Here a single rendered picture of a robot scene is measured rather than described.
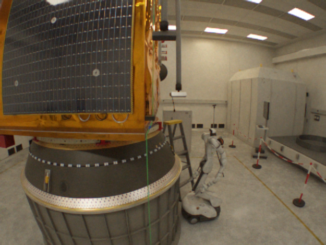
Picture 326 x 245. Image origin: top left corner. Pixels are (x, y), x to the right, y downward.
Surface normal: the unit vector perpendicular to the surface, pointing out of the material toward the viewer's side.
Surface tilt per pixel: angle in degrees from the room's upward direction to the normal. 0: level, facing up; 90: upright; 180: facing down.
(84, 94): 90
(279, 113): 90
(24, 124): 99
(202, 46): 90
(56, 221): 90
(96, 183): 62
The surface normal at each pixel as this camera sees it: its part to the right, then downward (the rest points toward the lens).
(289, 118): 0.00, 0.18
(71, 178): 0.11, -0.31
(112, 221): 0.41, 0.16
